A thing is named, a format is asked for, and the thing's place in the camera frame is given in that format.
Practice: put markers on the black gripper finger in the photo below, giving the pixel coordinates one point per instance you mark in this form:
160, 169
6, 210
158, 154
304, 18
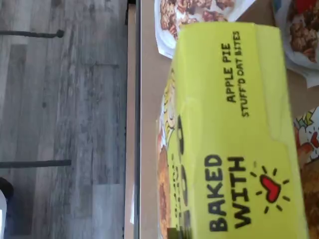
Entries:
178, 235

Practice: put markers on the green Bobo's apple pie box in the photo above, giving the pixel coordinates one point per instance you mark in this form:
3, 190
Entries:
309, 149
236, 124

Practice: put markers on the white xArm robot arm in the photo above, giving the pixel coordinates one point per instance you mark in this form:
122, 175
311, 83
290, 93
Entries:
2, 219

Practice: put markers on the black metal shelf rack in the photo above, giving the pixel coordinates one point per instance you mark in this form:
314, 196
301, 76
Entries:
135, 99

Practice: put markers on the black metal floor bar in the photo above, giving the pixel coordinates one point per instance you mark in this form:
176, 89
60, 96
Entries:
37, 163
30, 33

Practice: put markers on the red-label Purely Elizabeth granola bag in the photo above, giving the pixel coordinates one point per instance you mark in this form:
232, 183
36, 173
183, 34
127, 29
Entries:
189, 15

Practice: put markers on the white granola bag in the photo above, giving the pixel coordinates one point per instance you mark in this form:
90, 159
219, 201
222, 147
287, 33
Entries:
304, 37

